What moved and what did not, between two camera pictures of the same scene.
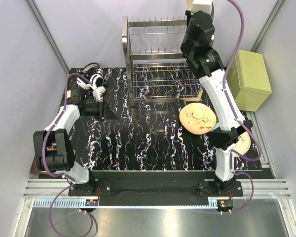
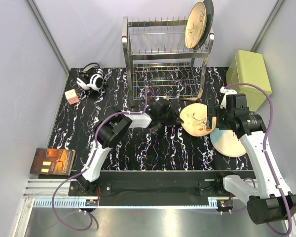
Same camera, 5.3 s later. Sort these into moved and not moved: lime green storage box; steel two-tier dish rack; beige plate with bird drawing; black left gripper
Moved: black left gripper
Not moved: lime green storage box; beige plate with bird drawing; steel two-tier dish rack
